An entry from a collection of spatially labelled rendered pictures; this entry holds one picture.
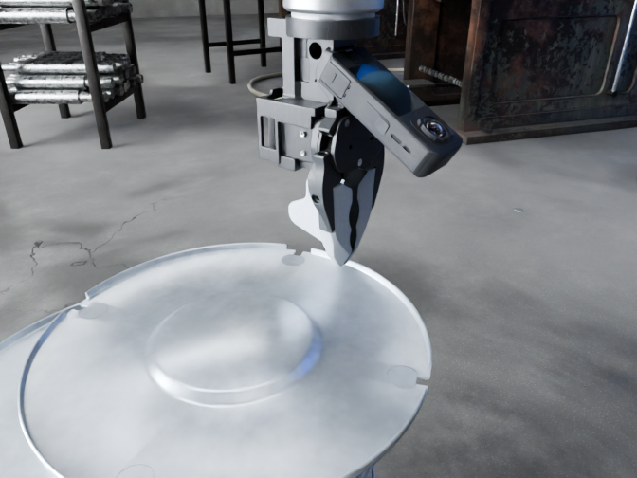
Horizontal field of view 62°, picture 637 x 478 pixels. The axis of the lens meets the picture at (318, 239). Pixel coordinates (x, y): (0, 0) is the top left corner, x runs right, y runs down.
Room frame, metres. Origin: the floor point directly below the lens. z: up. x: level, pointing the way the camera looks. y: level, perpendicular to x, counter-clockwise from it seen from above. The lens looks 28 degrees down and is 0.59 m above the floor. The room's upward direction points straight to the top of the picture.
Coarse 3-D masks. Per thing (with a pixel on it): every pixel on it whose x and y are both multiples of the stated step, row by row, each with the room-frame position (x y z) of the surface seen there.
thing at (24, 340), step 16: (48, 320) 0.35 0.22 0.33; (16, 336) 0.33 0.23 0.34; (32, 336) 0.33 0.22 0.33; (0, 352) 0.31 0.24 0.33; (16, 352) 0.31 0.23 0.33; (0, 368) 0.29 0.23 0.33; (16, 368) 0.29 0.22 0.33; (0, 384) 0.28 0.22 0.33; (16, 384) 0.28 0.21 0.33; (0, 400) 0.26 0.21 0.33; (16, 400) 0.26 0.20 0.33; (0, 416) 0.25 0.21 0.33; (16, 416) 0.25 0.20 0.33; (0, 432) 0.24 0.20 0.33; (16, 432) 0.24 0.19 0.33; (0, 448) 0.22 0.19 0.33; (16, 448) 0.22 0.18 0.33; (0, 464) 0.21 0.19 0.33; (16, 464) 0.21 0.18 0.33; (32, 464) 0.21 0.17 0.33
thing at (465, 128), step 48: (432, 0) 2.38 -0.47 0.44; (480, 0) 1.90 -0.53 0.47; (528, 0) 1.95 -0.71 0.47; (576, 0) 2.02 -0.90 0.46; (624, 0) 2.08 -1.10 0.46; (432, 48) 2.39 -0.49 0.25; (480, 48) 1.90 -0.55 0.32; (528, 48) 1.98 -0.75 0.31; (576, 48) 2.04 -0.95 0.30; (624, 48) 2.06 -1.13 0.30; (432, 96) 2.39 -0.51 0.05; (480, 96) 1.92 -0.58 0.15; (528, 96) 1.99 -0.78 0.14; (576, 96) 2.05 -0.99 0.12; (624, 96) 2.11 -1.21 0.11
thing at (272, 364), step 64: (192, 256) 0.44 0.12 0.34; (256, 256) 0.44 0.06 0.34; (320, 256) 0.44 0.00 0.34; (64, 320) 0.34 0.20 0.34; (128, 320) 0.34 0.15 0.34; (192, 320) 0.33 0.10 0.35; (256, 320) 0.33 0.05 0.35; (320, 320) 0.34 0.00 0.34; (384, 320) 0.34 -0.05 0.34; (64, 384) 0.27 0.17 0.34; (128, 384) 0.27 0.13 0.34; (192, 384) 0.26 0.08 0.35; (256, 384) 0.26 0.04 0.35; (320, 384) 0.27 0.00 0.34; (384, 384) 0.27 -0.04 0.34; (64, 448) 0.22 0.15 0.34; (128, 448) 0.22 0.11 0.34; (192, 448) 0.22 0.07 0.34; (256, 448) 0.22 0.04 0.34; (320, 448) 0.22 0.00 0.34; (384, 448) 0.21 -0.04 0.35
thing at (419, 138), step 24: (360, 48) 0.43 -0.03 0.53; (336, 72) 0.40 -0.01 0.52; (360, 72) 0.40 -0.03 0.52; (384, 72) 0.42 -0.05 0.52; (336, 96) 0.40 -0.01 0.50; (360, 96) 0.39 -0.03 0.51; (384, 96) 0.39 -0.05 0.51; (408, 96) 0.40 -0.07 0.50; (360, 120) 0.39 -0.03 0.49; (384, 120) 0.37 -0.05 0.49; (408, 120) 0.37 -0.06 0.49; (432, 120) 0.38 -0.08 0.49; (384, 144) 0.37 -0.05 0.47; (408, 144) 0.36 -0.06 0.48; (432, 144) 0.36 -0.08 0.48; (456, 144) 0.37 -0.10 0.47; (408, 168) 0.36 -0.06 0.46; (432, 168) 0.36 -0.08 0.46
